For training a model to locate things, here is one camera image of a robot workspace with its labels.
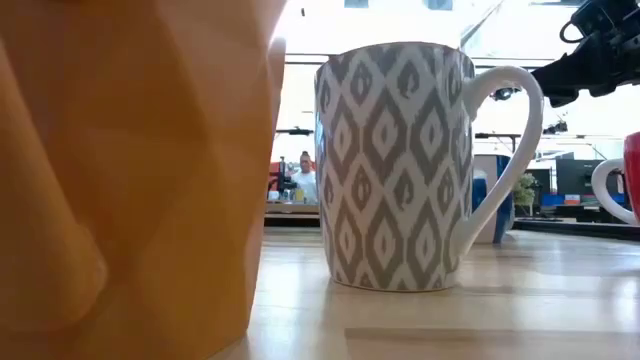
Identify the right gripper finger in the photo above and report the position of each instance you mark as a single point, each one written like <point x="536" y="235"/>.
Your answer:
<point x="575" y="75"/>

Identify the blue and white mug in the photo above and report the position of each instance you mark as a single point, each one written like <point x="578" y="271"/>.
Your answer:
<point x="479" y="192"/>

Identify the grey diamond pattern mug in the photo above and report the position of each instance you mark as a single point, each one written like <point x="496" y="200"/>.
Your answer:
<point x="390" y="175"/>

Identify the orange faceted mug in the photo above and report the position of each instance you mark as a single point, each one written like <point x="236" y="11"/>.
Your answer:
<point x="125" y="175"/>

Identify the black ceiling spotlight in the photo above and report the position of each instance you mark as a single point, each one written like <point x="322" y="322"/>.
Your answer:
<point x="556" y="128"/>
<point x="504" y="93"/>

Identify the black computer monitor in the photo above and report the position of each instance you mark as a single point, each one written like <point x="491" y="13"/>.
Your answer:
<point x="575" y="177"/>

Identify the black cabinet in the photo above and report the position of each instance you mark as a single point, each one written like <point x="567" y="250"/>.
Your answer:
<point x="542" y="182"/>

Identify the blue storage bins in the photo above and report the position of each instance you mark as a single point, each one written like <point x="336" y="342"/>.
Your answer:
<point x="552" y="200"/>

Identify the person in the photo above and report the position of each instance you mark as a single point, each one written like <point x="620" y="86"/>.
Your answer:
<point x="306" y="182"/>

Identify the black stand with red parts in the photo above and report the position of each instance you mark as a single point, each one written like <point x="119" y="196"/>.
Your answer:
<point x="282" y="180"/>

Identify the black background desk frame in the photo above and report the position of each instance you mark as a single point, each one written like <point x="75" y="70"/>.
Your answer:
<point x="495" y="135"/>

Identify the black aluminium table frame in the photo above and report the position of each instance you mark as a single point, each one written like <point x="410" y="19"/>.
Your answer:
<point x="575" y="230"/>

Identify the black metal rack frame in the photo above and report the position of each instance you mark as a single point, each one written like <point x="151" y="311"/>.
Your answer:
<point x="292" y="209"/>

